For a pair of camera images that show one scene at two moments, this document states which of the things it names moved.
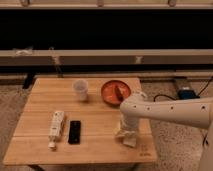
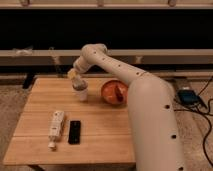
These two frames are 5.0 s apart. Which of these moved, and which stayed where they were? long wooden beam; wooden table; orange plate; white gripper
Moved: white gripper
Stayed: orange plate; wooden table; long wooden beam
